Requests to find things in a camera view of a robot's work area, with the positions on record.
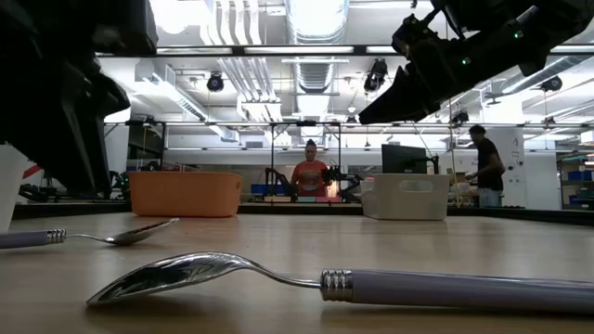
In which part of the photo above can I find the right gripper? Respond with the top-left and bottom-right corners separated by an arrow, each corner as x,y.
359,8 -> 530,124

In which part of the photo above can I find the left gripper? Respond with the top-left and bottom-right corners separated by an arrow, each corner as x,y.
0,0 -> 159,199

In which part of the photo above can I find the purple handled spoon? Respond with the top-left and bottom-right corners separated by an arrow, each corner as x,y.
85,251 -> 594,316
0,217 -> 181,251

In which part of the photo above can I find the black ceiling spotlight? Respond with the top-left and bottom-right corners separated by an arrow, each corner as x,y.
363,58 -> 389,94
206,71 -> 226,94
539,74 -> 564,93

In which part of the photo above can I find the black computer monitor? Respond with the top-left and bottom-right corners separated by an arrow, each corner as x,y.
381,143 -> 441,175

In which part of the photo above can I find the white plastic bin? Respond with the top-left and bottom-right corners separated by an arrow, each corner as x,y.
0,143 -> 30,233

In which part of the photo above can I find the light grey plastic bin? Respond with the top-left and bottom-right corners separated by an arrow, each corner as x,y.
361,173 -> 451,222

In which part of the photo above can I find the person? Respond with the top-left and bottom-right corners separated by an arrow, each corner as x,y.
465,123 -> 507,209
290,137 -> 331,199

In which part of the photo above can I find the distant robot station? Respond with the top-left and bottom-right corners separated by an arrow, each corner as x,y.
250,166 -> 298,204
324,164 -> 366,204

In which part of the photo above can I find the overhead light bar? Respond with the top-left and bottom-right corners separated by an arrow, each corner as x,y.
95,44 -> 594,58

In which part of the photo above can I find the orange plastic bin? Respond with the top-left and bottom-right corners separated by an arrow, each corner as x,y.
128,171 -> 243,218

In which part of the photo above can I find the shelf with blue bins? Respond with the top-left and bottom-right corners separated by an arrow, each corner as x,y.
556,152 -> 594,211

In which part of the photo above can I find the silver ventilation duct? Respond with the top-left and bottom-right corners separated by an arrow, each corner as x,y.
283,0 -> 350,94

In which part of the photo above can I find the distant black frame stand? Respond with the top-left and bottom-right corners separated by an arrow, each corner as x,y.
104,120 -> 343,205

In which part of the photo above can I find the black aluminium table frame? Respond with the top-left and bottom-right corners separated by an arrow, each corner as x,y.
12,199 -> 594,227

